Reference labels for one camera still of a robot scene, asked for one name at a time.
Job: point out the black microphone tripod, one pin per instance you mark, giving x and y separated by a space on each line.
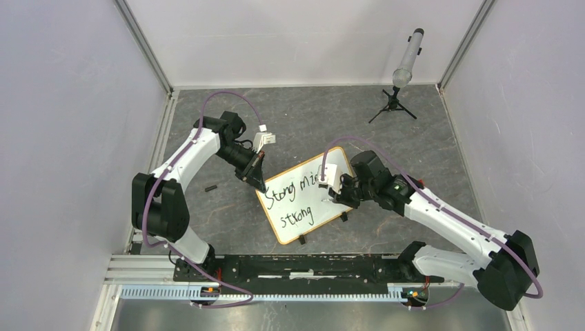
393 104

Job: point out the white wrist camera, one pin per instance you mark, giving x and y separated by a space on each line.
329 177
262 137

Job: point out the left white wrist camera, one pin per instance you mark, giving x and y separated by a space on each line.
262 137

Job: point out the yellow framed whiteboard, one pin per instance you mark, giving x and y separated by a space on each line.
292 202

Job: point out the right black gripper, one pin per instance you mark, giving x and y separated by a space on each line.
346 201

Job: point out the silver microphone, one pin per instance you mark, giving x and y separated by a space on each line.
402 76

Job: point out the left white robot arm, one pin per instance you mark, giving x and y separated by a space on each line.
159 207

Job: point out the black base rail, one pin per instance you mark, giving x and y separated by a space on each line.
304 274

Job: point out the grey slotted cable duct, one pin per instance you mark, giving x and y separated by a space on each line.
196 293

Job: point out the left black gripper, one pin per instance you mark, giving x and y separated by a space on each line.
256 179

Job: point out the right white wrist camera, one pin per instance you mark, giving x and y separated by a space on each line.
329 177

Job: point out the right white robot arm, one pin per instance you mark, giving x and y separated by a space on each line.
502 267

